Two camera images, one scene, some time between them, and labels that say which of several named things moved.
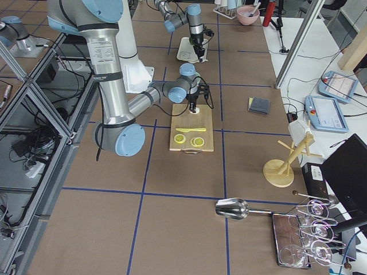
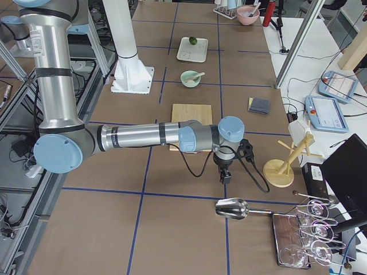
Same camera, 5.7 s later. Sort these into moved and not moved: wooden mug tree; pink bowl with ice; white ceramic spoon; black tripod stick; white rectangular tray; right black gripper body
Moved: white ceramic spoon; right black gripper body
Not moved: white rectangular tray; wooden mug tree; black tripod stick; pink bowl with ice
